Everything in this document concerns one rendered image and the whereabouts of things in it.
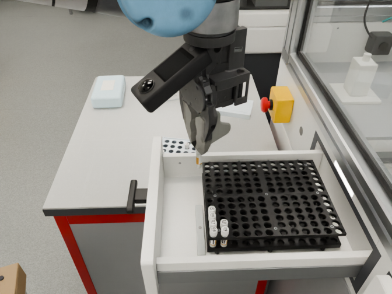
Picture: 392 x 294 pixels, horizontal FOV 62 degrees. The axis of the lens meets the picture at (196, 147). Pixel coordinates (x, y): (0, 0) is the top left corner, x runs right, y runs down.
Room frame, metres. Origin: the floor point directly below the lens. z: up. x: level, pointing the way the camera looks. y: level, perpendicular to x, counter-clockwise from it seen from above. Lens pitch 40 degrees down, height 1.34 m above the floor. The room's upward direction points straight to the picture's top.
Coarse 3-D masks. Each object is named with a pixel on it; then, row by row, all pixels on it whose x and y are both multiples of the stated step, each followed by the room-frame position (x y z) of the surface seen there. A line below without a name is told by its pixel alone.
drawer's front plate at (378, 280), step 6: (378, 276) 0.23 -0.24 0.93; (384, 276) 0.23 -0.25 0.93; (390, 276) 0.23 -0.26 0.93; (372, 282) 0.23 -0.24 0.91; (378, 282) 0.22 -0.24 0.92; (384, 282) 0.22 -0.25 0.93; (390, 282) 0.22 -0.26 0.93; (366, 288) 0.23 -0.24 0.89; (372, 288) 0.22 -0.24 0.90; (378, 288) 0.22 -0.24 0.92; (384, 288) 0.21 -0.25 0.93; (390, 288) 0.21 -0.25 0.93
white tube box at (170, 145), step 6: (162, 138) 0.68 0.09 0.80; (168, 138) 0.69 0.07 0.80; (174, 138) 0.69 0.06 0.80; (180, 138) 0.68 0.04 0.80; (168, 144) 0.66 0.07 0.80; (174, 144) 0.66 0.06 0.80; (180, 144) 0.66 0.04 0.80; (168, 150) 0.64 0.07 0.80; (174, 150) 0.64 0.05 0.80; (180, 150) 0.64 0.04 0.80; (186, 150) 0.64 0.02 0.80; (192, 150) 0.64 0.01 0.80
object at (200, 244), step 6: (198, 210) 0.40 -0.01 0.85; (198, 216) 0.39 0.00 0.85; (330, 216) 0.39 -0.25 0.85; (198, 222) 0.37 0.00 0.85; (198, 228) 0.36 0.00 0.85; (198, 234) 0.35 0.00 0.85; (198, 240) 0.34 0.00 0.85; (204, 240) 0.34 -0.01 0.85; (198, 246) 0.32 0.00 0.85; (204, 246) 0.32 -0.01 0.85; (198, 252) 0.31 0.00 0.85; (204, 252) 0.31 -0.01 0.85
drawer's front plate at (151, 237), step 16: (160, 144) 0.50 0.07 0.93; (160, 160) 0.47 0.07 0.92; (160, 176) 0.44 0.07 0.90; (160, 192) 0.42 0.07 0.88; (160, 208) 0.39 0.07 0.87; (144, 224) 0.31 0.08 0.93; (160, 224) 0.37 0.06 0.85; (144, 240) 0.28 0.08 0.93; (160, 240) 0.34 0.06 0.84; (144, 256) 0.26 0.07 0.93; (144, 272) 0.24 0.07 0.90
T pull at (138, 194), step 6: (132, 180) 0.42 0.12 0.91; (132, 186) 0.40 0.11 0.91; (132, 192) 0.39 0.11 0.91; (138, 192) 0.39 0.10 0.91; (144, 192) 0.39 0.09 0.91; (132, 198) 0.38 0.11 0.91; (138, 198) 0.38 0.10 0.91; (144, 198) 0.38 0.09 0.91; (132, 204) 0.36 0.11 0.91; (126, 210) 0.35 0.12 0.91; (132, 210) 0.35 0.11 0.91
